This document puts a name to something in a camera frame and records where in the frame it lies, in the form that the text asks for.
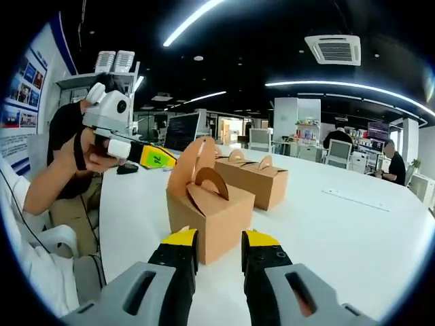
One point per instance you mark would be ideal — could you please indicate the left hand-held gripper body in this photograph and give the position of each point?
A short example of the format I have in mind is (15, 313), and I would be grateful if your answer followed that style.
(108, 112)

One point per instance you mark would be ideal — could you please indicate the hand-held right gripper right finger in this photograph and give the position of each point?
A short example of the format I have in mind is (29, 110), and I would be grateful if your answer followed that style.
(272, 288)

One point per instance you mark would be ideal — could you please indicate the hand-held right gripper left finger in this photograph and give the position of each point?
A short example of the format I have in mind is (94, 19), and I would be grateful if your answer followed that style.
(163, 288)

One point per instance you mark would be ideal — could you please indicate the person's left hand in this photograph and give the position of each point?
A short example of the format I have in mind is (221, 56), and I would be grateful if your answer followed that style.
(95, 153)

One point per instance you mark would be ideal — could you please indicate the black round pouch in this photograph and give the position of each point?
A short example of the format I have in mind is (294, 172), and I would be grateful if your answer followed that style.
(127, 169)

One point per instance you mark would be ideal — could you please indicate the grey metal shelf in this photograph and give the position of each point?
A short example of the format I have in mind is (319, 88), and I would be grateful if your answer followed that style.
(74, 79)

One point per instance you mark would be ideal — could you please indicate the white ribbed device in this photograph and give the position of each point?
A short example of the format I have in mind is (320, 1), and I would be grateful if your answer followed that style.
(105, 61)
(125, 61)

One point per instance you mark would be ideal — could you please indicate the white laptop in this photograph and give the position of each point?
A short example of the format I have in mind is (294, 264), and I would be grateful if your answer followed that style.
(181, 132)

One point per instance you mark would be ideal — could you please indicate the short ceiling light strip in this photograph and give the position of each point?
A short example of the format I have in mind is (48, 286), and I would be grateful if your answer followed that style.
(204, 96)

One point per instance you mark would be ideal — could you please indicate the white plastic armchair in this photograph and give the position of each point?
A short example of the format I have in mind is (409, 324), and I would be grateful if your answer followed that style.
(64, 232)

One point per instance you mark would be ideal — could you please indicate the long curved ceiling light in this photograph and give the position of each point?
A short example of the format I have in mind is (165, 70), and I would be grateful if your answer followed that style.
(190, 23)

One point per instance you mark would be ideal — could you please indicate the grey mesh chair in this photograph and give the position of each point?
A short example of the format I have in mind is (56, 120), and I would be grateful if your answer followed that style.
(260, 139)

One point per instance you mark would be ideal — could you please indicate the white mesh office chair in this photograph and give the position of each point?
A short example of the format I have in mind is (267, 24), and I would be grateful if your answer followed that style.
(338, 154)

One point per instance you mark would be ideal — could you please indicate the shelf with colourful items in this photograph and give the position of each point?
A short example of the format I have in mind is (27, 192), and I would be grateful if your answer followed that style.
(307, 132)

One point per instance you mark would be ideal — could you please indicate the computer monitor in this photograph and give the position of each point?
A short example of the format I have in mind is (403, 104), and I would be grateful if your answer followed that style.
(378, 130)

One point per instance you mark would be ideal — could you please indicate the potted plant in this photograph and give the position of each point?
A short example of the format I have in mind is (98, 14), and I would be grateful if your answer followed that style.
(416, 163)

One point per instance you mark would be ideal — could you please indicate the ceiling air conditioner unit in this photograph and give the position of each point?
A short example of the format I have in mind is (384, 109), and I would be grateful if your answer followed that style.
(333, 49)

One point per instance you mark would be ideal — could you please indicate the wall poster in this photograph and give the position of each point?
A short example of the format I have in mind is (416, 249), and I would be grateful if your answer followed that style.
(27, 85)

